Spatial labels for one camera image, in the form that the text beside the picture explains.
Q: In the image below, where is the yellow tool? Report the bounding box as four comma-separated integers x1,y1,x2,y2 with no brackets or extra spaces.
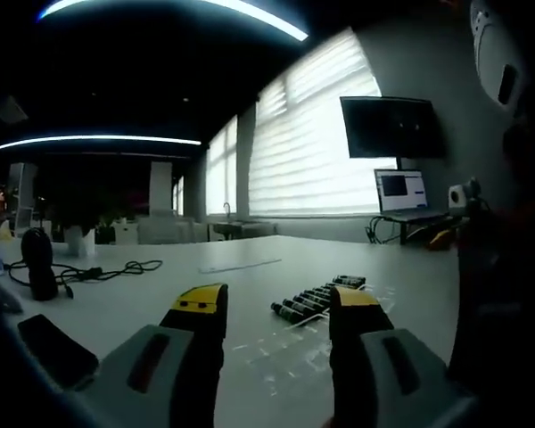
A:
429,228,457,250

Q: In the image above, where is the large white window blind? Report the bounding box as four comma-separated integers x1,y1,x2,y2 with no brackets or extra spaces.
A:
248,26,400,218

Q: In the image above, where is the open laptop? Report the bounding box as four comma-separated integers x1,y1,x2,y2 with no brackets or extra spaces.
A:
374,168,448,219

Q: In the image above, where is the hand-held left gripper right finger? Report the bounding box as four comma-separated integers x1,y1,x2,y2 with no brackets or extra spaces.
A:
328,284,479,428

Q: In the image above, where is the person's dark clothing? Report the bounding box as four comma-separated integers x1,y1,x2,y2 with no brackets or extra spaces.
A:
447,118,535,396

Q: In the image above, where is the black round desk fan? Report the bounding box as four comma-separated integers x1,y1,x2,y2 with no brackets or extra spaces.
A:
21,226,59,301

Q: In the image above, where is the curved ceiling light strip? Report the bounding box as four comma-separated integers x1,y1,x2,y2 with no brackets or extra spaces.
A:
38,0,310,43

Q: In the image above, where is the black cable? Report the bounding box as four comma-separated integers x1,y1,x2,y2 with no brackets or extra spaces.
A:
4,259,164,300

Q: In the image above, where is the straight ceiling light strip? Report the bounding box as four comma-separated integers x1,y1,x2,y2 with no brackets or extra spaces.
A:
0,135,202,151

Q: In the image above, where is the white worn device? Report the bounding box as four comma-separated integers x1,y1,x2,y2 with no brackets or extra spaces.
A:
469,0,532,109

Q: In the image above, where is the black laptop stand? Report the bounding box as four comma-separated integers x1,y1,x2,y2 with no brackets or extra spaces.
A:
365,213,457,246

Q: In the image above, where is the small webcam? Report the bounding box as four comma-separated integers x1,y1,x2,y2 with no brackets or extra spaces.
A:
465,177,486,201

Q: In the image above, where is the white plant pot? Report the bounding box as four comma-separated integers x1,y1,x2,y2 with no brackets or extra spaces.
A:
64,225,97,257

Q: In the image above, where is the white flat keyboard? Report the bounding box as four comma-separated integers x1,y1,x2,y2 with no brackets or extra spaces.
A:
198,257,283,274

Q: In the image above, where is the black wall monitor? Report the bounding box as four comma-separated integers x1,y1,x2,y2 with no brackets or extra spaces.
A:
340,95,445,161

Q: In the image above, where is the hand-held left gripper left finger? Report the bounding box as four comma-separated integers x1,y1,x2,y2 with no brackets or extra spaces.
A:
78,283,229,428

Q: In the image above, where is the small white window blind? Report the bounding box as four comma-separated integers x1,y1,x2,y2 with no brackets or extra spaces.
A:
204,114,240,217

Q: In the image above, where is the black smartphone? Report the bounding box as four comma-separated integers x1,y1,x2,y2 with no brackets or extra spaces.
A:
17,314,100,390

